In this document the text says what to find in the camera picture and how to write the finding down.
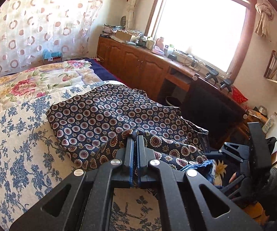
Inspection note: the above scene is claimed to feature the cardboard box on cabinet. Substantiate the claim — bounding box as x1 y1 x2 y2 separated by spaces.
115 30 140 42

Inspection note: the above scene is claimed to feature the navy patterned silk garment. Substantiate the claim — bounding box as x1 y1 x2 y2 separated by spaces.
46 83 217 183

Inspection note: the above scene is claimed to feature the pink floral quilt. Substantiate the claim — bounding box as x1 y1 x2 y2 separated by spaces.
0 59 101 112

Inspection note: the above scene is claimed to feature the blue white floral cover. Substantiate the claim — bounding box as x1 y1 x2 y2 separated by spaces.
0 80 163 231

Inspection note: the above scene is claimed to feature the sheer circle-pattern curtain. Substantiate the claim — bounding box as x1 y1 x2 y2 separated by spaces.
0 0 103 77

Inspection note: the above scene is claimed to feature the window with wooden frame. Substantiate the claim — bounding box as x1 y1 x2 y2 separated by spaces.
145 0 257 81

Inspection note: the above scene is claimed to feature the dark chair back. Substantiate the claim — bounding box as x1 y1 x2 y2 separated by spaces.
181 76 246 149

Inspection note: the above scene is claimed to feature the wooden window-side cabinet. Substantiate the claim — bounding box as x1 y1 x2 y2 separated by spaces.
97 37 262 134

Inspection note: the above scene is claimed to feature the person right hand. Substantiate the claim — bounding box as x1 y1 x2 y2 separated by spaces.
229 172 245 187

